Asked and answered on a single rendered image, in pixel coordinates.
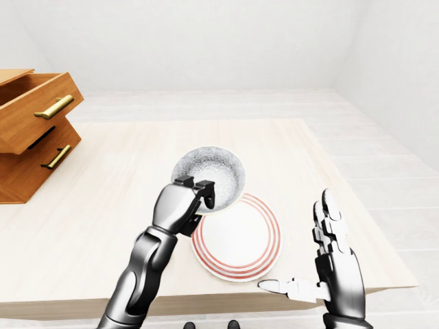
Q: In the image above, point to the wooden cabinet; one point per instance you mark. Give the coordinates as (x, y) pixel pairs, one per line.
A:
(10, 178)

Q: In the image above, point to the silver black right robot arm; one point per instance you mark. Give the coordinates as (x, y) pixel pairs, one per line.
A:
(346, 323)

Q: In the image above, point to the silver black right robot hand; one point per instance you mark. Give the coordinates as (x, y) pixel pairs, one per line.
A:
(339, 274)

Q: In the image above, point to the small dark rounded shape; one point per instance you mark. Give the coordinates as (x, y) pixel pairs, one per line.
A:
(233, 325)
(189, 325)

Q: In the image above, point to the closed wooden drawer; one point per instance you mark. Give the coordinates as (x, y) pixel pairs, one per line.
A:
(44, 154)

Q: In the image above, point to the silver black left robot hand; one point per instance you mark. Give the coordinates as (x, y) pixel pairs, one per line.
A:
(173, 207)

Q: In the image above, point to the patterned grey black bowl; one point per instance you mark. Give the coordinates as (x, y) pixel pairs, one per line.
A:
(212, 171)

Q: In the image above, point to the white plate with red rings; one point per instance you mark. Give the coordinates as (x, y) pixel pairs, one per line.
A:
(236, 240)

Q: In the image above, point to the open wooden drawer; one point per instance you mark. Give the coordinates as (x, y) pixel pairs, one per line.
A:
(31, 127)

